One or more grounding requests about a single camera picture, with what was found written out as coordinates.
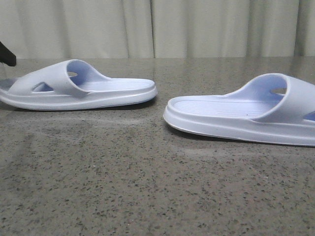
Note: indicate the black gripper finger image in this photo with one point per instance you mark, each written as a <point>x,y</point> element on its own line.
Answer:
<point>6,56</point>

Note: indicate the light blue slipper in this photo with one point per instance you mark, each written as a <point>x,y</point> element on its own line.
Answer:
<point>73,85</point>
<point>271,108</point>

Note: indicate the beige curtain backdrop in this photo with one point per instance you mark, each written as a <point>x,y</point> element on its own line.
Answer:
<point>58,29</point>

